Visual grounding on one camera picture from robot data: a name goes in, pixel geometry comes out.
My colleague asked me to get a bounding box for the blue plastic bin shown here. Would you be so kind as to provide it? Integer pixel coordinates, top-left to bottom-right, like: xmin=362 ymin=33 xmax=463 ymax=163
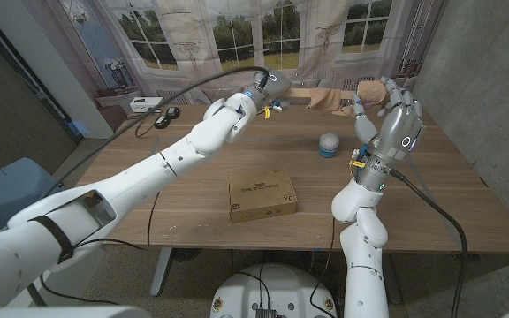
xmin=0 ymin=157 xmax=64 ymax=231

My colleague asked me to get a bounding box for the grey table leg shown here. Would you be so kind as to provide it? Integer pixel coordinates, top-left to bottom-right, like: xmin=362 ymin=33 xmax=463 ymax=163
xmin=149 ymin=246 xmax=172 ymax=297
xmin=384 ymin=252 xmax=402 ymax=306

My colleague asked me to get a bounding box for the white baseball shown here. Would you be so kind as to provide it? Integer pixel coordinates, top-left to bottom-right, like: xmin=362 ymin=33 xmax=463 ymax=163
xmin=318 ymin=131 xmax=340 ymax=150

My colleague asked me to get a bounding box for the flat cardboard box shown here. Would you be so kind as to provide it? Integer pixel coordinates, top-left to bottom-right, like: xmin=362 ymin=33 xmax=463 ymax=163
xmin=227 ymin=166 xmax=299 ymax=223

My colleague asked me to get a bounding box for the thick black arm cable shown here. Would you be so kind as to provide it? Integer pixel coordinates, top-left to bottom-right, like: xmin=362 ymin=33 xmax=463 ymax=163
xmin=389 ymin=168 xmax=468 ymax=318
xmin=37 ymin=65 xmax=270 ymax=202

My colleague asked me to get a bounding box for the tan elastic arm wrap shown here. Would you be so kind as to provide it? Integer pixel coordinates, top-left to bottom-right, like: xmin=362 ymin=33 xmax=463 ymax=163
xmin=306 ymin=79 xmax=391 ymax=117

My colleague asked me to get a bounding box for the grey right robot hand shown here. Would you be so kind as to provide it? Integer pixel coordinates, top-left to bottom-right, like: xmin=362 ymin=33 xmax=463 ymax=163
xmin=352 ymin=76 xmax=426 ymax=171

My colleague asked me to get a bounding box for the black torso cable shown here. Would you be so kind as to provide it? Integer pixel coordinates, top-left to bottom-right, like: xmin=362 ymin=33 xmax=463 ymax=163
xmin=235 ymin=263 xmax=273 ymax=311

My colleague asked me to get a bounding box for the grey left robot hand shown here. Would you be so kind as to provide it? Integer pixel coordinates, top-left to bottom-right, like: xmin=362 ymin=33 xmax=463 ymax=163
xmin=249 ymin=68 xmax=292 ymax=115

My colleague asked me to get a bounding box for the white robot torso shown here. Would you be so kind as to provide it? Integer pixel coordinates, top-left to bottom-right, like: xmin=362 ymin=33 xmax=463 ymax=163
xmin=209 ymin=263 xmax=338 ymax=318

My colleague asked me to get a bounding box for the wooden hanger with metal clips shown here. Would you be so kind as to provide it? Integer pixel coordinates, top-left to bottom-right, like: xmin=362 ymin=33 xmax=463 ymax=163
xmin=262 ymin=86 xmax=373 ymax=117

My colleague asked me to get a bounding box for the black power cord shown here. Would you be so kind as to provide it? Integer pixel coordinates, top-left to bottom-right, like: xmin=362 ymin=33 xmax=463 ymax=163
xmin=133 ymin=112 xmax=158 ymax=139

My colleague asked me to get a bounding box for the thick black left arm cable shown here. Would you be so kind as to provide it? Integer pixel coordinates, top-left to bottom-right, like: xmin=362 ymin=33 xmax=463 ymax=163
xmin=37 ymin=65 xmax=270 ymax=202

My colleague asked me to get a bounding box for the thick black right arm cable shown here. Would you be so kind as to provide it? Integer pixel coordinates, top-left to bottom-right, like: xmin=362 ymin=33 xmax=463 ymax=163
xmin=389 ymin=168 xmax=468 ymax=318

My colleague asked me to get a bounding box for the printed window backdrop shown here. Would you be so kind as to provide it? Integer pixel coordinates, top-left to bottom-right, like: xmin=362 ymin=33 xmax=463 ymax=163
xmin=57 ymin=0 xmax=448 ymax=107

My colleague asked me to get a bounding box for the white power strip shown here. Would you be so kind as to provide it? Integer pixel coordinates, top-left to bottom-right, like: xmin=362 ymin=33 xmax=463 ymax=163
xmin=129 ymin=96 xmax=166 ymax=114

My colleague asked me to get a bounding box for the thin black left wrist cable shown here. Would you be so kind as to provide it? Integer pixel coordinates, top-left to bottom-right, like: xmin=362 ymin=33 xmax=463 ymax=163
xmin=37 ymin=189 xmax=163 ymax=307

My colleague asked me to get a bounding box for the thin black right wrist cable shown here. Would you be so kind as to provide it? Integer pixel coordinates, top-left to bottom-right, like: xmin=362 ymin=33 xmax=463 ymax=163
xmin=308 ymin=216 xmax=338 ymax=318

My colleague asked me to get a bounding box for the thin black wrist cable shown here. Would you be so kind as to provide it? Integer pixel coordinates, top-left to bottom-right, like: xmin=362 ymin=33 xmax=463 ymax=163
xmin=308 ymin=216 xmax=338 ymax=318
xmin=37 ymin=189 xmax=163 ymax=307

